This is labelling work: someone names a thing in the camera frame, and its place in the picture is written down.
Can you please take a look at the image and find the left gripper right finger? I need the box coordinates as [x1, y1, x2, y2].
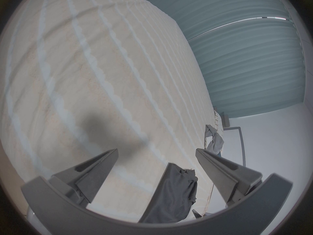
[195, 148, 263, 208]

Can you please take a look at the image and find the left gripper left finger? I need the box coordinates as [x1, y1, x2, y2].
[50, 148, 119, 204]

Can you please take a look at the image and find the black T-shirt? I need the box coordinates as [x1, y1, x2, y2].
[138, 163, 199, 224]

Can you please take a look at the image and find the pile of clothes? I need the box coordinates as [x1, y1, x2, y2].
[204, 124, 224, 155]

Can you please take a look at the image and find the bed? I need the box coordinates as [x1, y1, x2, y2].
[0, 0, 246, 224]

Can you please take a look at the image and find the white printed pillow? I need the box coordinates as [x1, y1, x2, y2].
[214, 109, 224, 152]

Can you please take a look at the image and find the blue-green curtain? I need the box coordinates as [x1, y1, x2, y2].
[133, 0, 294, 40]
[188, 17, 306, 118]

